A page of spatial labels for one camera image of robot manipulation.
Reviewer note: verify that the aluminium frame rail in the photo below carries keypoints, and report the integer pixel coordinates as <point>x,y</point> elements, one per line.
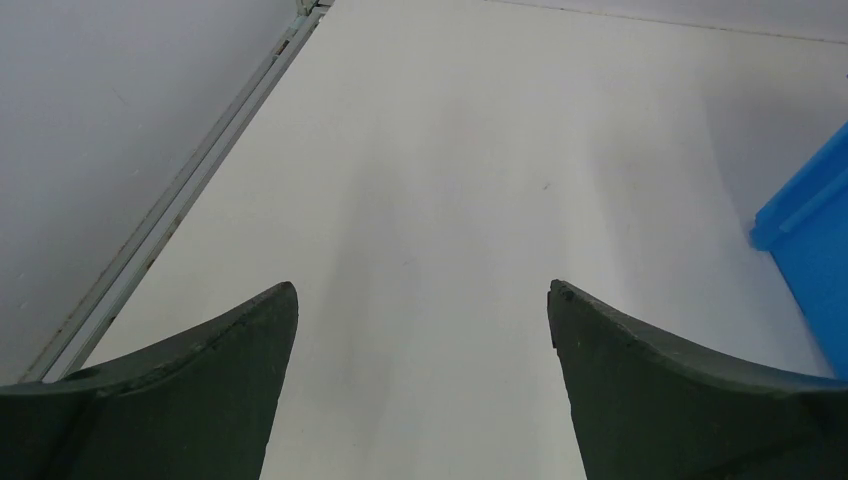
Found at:
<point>114,117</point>

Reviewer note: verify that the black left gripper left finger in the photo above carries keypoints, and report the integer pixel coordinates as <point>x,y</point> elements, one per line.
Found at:
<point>197,405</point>

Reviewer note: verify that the blue plastic bin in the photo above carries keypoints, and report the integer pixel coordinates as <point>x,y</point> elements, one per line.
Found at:
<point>804,228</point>

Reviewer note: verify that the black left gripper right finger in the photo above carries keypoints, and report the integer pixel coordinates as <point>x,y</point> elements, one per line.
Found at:
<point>648,404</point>

